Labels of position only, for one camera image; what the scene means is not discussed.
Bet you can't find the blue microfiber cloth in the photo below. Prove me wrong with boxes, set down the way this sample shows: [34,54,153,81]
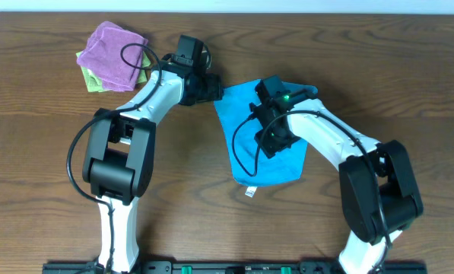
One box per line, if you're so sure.
[214,79,308,196]

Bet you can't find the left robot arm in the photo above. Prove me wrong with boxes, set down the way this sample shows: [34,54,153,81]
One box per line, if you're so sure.
[82,62,223,273]

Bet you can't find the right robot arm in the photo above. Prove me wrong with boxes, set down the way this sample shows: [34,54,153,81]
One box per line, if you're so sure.
[250,87,424,273]

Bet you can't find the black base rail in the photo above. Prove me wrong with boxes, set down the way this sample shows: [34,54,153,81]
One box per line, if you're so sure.
[42,260,428,274]

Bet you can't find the black left camera cable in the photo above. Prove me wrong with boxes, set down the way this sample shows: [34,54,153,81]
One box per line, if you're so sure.
[66,43,212,274]

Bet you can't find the purple folded cloth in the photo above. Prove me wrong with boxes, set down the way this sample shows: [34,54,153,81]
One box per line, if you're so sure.
[77,21,148,91]

